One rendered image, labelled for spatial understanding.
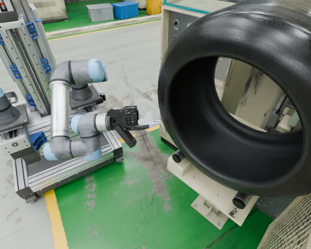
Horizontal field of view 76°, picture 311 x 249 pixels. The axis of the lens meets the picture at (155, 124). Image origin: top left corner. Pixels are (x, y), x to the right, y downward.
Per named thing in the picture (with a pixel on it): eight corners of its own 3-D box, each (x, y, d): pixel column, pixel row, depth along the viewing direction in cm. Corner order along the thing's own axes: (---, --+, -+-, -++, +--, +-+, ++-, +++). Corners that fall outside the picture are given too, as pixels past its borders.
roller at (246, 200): (276, 143, 86) (284, 151, 85) (268, 146, 89) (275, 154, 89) (238, 198, 67) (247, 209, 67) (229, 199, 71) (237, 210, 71)
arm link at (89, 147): (78, 156, 89) (73, 133, 86) (103, 153, 91) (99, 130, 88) (74, 164, 82) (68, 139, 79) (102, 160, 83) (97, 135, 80)
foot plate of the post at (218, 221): (209, 184, 175) (210, 182, 172) (237, 204, 161) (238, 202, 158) (190, 205, 161) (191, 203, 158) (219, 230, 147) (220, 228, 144)
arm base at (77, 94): (69, 93, 151) (65, 82, 145) (89, 88, 157) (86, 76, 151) (75, 103, 142) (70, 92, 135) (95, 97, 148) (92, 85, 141)
